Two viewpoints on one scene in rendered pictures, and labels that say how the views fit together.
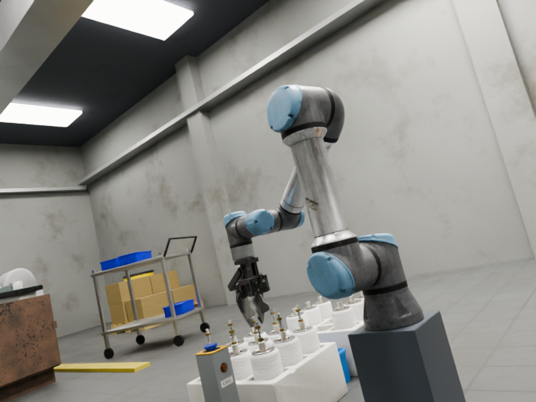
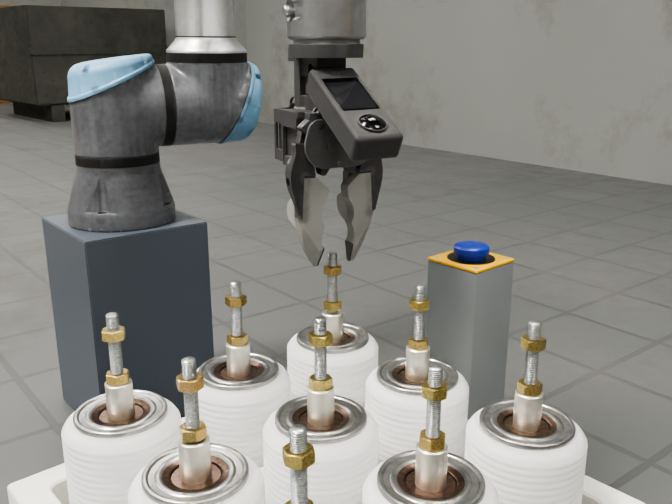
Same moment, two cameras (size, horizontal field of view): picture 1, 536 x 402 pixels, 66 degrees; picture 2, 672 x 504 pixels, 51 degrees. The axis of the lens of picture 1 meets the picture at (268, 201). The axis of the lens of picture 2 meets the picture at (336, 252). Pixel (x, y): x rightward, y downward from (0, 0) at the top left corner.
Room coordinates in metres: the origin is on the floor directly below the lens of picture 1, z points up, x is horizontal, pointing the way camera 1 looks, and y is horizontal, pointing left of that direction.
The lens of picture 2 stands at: (2.03, 0.27, 0.55)
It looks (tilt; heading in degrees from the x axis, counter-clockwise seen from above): 16 degrees down; 192
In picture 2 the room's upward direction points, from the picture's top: straight up
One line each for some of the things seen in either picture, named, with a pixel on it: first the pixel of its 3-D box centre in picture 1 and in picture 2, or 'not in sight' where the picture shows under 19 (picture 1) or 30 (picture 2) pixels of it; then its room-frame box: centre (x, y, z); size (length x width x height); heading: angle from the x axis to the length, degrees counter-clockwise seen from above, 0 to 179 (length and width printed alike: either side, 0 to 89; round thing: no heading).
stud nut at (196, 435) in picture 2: not in sight; (193, 431); (1.62, 0.08, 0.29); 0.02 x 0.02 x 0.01; 5
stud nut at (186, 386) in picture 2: not in sight; (190, 381); (1.62, 0.08, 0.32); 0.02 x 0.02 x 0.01; 5
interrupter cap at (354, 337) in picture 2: (263, 351); (332, 338); (1.36, 0.13, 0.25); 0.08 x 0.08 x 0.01
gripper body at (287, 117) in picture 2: (250, 277); (323, 107); (1.34, 0.11, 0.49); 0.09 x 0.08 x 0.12; 38
